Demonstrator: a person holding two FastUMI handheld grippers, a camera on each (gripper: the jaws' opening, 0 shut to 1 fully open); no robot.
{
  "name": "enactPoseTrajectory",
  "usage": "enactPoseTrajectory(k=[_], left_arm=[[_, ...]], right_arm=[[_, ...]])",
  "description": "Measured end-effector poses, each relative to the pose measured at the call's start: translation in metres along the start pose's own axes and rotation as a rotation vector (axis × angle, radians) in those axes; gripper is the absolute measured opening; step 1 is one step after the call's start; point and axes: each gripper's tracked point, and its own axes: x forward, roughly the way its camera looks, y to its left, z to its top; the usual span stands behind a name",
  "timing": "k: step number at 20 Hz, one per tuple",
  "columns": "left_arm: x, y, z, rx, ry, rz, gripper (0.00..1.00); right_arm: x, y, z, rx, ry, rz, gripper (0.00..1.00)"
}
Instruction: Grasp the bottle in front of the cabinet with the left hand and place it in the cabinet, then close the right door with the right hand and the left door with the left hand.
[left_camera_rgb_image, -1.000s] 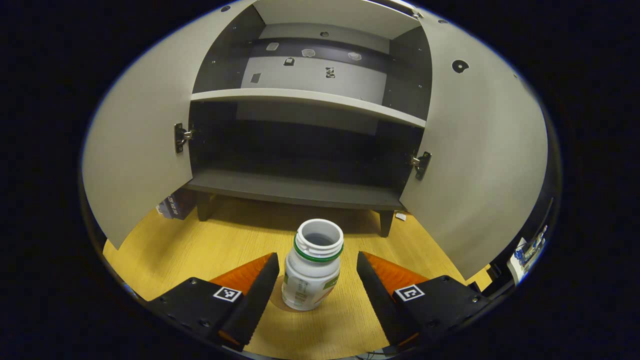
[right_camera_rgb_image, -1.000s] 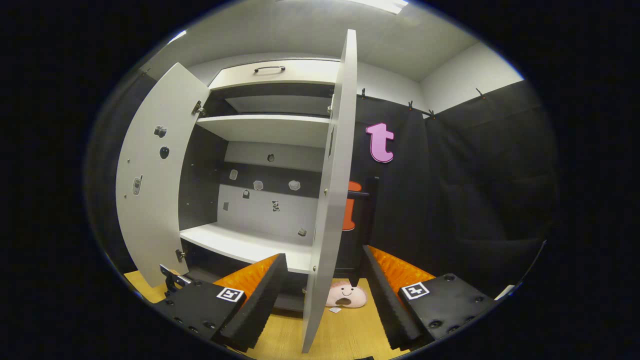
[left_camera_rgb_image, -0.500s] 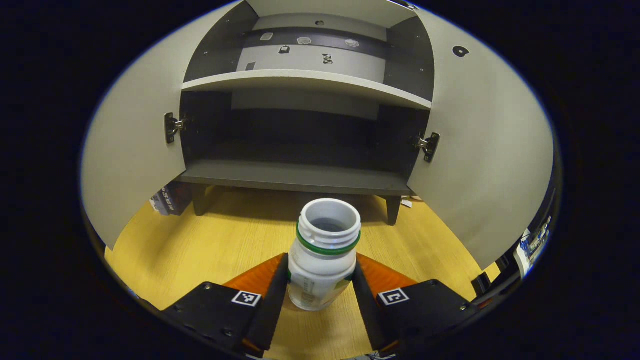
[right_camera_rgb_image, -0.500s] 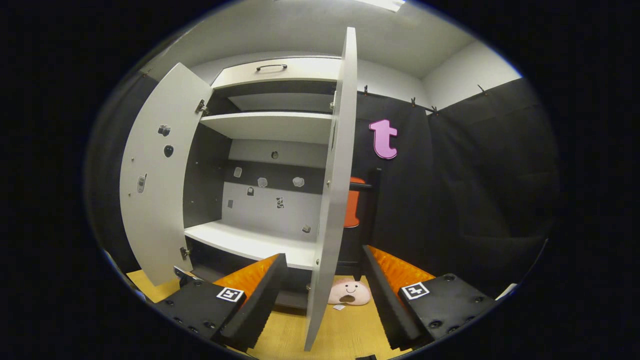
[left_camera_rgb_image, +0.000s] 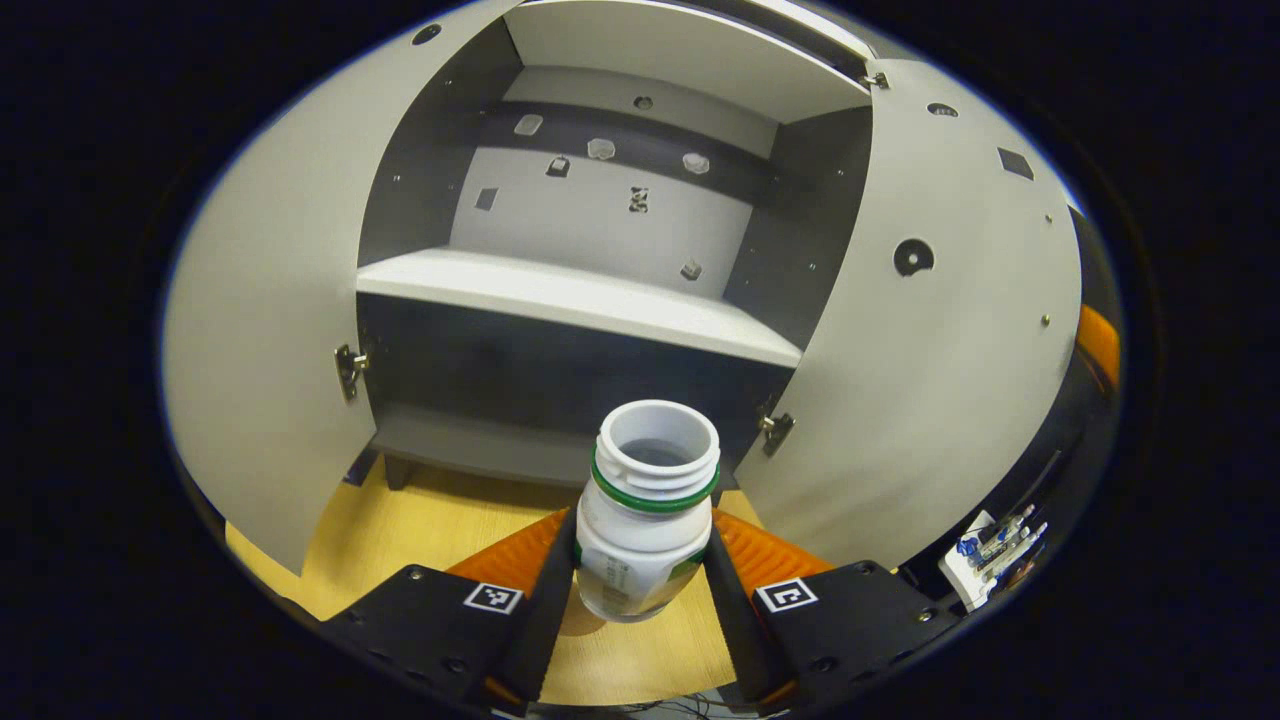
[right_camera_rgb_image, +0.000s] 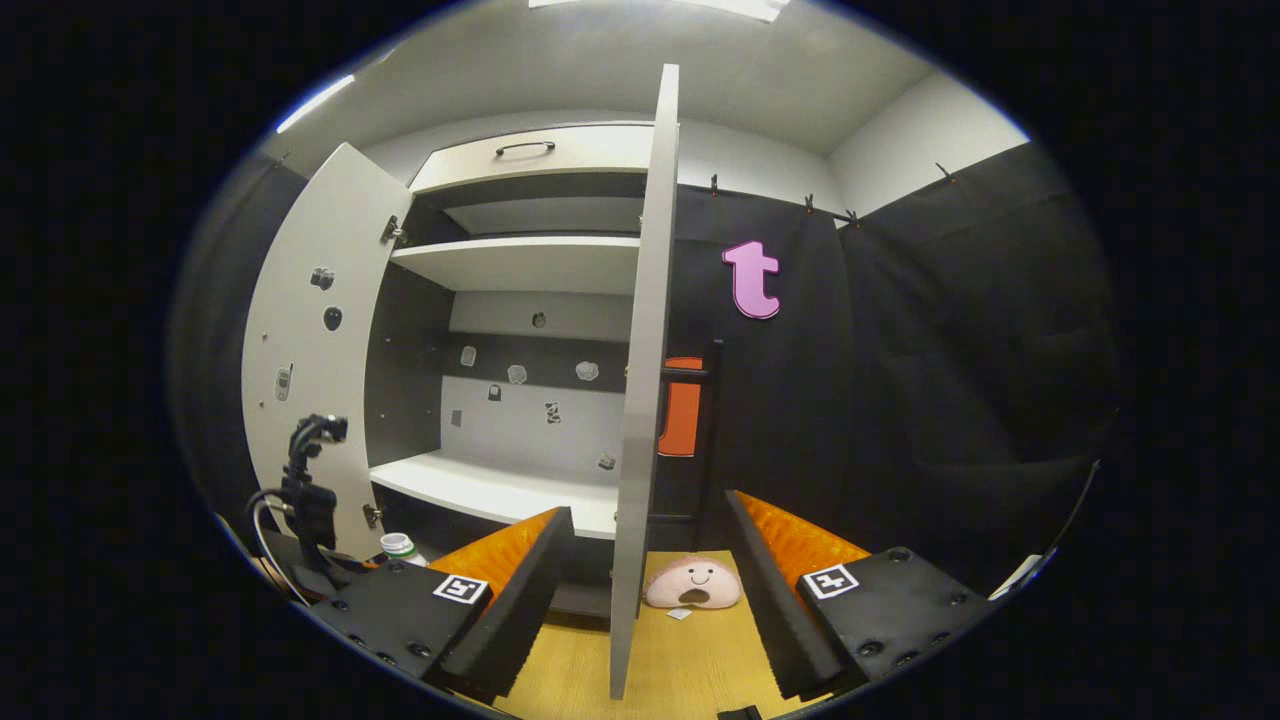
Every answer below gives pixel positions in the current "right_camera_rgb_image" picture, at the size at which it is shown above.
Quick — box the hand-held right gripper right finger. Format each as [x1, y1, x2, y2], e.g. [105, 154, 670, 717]
[724, 489, 1001, 701]

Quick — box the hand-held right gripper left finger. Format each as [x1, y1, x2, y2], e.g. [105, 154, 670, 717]
[312, 505, 576, 704]

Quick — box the pink plush toy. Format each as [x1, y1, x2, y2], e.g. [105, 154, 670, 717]
[645, 555, 743, 611]

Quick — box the white cabinet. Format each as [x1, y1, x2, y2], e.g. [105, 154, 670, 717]
[365, 122, 661, 621]

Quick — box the white cabinet right door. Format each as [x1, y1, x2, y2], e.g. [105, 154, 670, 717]
[608, 63, 723, 701]

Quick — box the white cabinet door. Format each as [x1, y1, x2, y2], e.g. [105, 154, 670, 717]
[241, 142, 414, 563]
[608, 63, 723, 701]

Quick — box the black backdrop cloth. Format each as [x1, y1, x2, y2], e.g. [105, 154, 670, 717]
[170, 140, 1119, 601]

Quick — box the white cabinet left door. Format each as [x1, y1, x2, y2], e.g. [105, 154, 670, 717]
[241, 142, 414, 563]

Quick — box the white cabinet shelf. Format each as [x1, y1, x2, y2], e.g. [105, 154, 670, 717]
[390, 236, 641, 297]

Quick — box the white cabinet drawer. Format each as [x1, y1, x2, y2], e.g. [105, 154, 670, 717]
[408, 122, 656, 196]

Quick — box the ceiling panel light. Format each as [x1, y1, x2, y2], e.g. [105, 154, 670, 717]
[528, 0, 791, 23]

